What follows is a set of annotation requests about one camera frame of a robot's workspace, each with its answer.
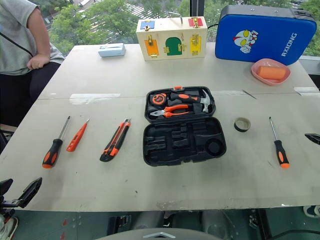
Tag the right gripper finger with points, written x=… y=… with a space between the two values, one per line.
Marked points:
x=314 y=138

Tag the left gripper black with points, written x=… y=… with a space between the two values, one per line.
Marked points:
x=7 y=206

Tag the orange voltage tester pen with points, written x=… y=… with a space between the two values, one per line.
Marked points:
x=76 y=137

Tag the black tape roll cardboard core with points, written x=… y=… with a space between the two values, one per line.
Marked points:
x=236 y=127

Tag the black orange utility knife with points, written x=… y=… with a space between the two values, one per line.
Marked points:
x=113 y=147

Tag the person's bare forearm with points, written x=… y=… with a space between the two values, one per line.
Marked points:
x=38 y=32

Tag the black tool case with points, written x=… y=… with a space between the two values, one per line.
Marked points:
x=175 y=140

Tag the wooden latch lock box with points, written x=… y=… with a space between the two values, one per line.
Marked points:
x=172 y=32

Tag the person's bare hand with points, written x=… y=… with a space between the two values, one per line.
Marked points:
x=37 y=62

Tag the white red shoe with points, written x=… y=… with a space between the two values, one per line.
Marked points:
x=7 y=227

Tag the dark blue shoe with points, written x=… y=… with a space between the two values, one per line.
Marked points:
x=312 y=211

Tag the orange foam cylinder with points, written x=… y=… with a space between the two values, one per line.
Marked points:
x=272 y=72

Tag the pink plastic bowl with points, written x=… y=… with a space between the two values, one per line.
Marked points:
x=256 y=73

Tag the blue cartoon print case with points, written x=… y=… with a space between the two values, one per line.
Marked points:
x=270 y=30

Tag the person in gray shirt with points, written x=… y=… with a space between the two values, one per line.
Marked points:
x=12 y=37

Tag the black orange tape measure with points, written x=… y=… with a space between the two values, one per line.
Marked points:
x=158 y=98

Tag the light blue tissue box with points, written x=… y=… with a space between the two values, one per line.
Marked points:
x=111 y=51

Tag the black window frame post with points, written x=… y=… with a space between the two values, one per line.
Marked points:
x=196 y=7

